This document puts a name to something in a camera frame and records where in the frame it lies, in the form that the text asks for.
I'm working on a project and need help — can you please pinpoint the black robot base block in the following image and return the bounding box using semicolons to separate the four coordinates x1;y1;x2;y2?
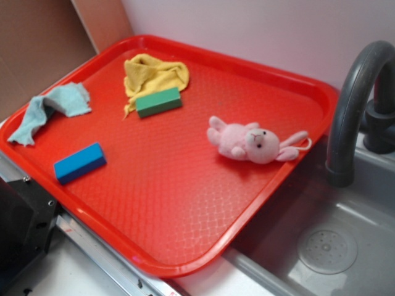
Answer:
0;176;58;266

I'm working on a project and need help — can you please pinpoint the green rectangular block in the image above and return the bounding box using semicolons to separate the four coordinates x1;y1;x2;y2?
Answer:
136;88;183;118

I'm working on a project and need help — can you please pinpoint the grey toy sink basin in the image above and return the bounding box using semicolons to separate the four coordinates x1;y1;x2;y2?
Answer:
225;146;394;295

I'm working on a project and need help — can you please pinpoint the light blue cloth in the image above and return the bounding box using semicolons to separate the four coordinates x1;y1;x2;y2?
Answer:
8;83;91;146

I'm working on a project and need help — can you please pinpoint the pink plush bunny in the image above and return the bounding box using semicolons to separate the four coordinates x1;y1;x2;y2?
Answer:
207;116;312;165

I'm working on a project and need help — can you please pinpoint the brown cardboard panel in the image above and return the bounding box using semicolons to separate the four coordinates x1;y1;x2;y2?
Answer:
1;1;95;120

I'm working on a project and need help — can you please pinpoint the yellow cloth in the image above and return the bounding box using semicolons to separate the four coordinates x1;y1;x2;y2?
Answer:
123;54;190;117

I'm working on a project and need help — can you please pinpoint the red plastic tray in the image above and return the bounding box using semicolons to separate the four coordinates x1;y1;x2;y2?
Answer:
1;36;338;278

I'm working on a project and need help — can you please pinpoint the blue rectangular block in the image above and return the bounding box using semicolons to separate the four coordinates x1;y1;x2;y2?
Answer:
54;143;107;185

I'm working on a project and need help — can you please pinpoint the grey toy faucet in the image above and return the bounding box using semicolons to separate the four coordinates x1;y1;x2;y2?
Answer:
325;41;394;187

